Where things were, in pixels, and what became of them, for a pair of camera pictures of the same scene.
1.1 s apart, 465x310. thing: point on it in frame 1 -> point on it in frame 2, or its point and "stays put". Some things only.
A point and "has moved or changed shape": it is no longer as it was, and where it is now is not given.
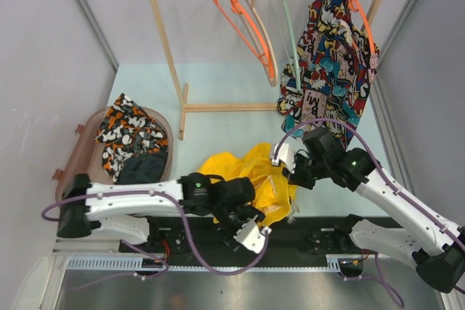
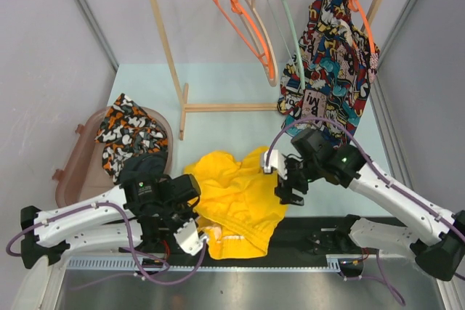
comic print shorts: (330, 73) stays put
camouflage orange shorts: (128, 131) stays put
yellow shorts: (275, 190) has moved or changed shape
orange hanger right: (354, 2) stays put
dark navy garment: (144, 168) stays put
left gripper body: (231, 218) -> (175, 218)
